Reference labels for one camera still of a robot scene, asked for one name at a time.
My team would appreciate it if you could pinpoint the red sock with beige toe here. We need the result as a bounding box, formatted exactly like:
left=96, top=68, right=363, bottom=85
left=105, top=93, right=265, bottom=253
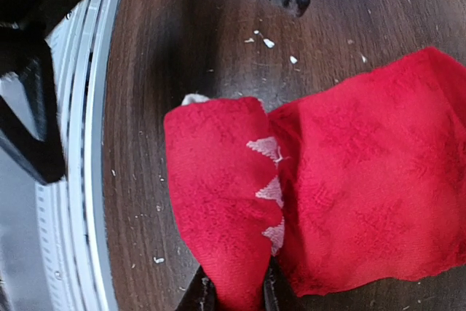
left=165, top=47, right=465, bottom=296

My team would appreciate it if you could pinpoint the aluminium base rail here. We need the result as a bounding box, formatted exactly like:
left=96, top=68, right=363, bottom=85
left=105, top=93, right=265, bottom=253
left=1, top=0, right=119, bottom=310

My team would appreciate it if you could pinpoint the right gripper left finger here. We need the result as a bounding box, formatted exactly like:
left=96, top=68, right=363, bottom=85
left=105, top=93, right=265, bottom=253
left=1, top=0, right=82, bottom=185

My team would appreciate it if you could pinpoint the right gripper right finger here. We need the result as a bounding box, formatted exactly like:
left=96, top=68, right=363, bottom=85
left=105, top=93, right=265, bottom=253
left=178, top=256, right=302, bottom=310

